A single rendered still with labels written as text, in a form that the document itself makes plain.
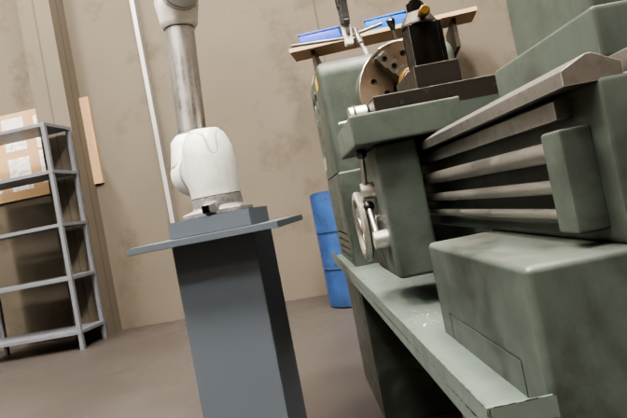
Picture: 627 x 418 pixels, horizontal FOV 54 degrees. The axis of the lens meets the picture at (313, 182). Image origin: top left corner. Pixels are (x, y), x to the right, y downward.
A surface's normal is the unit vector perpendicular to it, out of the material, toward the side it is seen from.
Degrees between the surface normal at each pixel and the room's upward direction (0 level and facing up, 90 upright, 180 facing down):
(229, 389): 90
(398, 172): 90
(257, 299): 90
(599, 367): 90
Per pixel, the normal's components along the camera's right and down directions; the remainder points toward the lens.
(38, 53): -0.14, -0.01
